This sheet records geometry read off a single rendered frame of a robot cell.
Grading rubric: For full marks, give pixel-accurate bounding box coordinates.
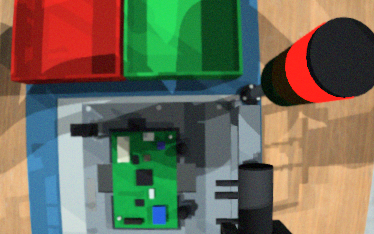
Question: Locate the green bin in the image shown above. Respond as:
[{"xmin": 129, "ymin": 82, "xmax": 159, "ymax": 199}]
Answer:
[{"xmin": 124, "ymin": 0, "xmax": 243, "ymax": 81}]

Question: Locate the green circuit board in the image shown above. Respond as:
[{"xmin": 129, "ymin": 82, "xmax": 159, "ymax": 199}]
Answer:
[{"xmin": 112, "ymin": 131, "xmax": 178, "ymax": 228}]

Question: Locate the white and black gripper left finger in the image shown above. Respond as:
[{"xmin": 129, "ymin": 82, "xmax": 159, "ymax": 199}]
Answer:
[{"xmin": 220, "ymin": 222, "xmax": 240, "ymax": 234}]

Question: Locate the red open-top bin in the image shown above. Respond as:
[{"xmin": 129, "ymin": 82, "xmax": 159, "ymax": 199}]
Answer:
[{"xmin": 11, "ymin": 0, "xmax": 126, "ymax": 85}]

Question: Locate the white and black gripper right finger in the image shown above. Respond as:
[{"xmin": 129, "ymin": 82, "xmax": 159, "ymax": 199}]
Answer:
[{"xmin": 272, "ymin": 220, "xmax": 292, "ymax": 234}]

